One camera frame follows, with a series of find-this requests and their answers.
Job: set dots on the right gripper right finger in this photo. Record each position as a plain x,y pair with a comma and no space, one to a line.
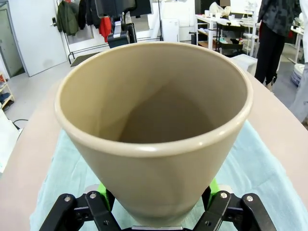
221,211

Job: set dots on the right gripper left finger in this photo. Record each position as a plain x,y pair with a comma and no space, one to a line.
96,211

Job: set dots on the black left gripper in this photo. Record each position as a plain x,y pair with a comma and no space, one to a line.
113,6

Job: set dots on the teal cloth mat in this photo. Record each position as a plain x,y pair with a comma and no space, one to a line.
264,180

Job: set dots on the tall brown cup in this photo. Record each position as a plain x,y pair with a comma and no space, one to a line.
154,108

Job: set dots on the dark green floor mat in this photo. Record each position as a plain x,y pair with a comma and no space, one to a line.
81,60

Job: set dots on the red hanging garment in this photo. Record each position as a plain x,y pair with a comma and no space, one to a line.
104,29

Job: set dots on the white air purifier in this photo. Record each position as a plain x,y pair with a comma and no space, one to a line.
170,29

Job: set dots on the black coat rack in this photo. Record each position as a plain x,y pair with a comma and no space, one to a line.
70,57

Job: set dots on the green hanging jacket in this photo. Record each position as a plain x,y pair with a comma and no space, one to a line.
67,19

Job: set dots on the white shelving rack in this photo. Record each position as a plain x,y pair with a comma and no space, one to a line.
211,33

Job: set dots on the white door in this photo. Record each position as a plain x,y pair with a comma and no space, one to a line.
36,36

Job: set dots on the white plastic bag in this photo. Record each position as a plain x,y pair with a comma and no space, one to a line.
219,9

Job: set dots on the black utility cart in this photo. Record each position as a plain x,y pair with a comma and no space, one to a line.
228,45

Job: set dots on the white storage bin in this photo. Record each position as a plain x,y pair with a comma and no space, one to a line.
245,65

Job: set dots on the wooden shelf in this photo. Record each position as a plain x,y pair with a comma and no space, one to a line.
7,91

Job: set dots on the person in camouflage top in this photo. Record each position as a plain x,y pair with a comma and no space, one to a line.
276,19

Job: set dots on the white ribbed round tub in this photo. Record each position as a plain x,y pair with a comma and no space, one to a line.
296,72

